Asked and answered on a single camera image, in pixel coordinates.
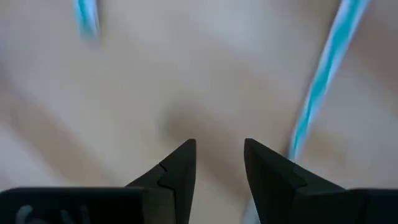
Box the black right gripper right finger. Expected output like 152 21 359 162
244 138 346 224

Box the blue handle fork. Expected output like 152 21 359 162
73 0 100 41

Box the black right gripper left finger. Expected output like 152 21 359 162
126 139 197 224

